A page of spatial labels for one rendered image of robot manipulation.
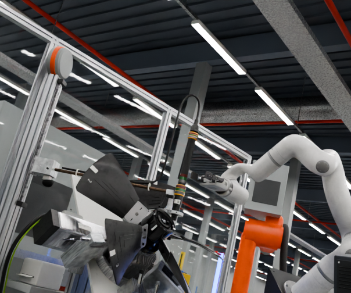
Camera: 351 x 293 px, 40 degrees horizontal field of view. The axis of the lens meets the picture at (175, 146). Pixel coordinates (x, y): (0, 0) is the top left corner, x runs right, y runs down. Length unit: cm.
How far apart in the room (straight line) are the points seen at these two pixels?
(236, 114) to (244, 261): 637
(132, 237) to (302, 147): 85
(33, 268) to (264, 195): 406
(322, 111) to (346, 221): 881
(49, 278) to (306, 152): 125
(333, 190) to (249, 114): 958
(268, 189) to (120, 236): 440
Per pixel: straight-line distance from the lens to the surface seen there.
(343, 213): 220
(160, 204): 207
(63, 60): 241
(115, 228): 170
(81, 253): 180
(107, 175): 193
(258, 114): 1160
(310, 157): 213
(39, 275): 228
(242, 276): 602
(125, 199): 194
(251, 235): 599
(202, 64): 987
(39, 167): 224
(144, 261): 198
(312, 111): 1105
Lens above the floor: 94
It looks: 17 degrees up
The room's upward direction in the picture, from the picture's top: 14 degrees clockwise
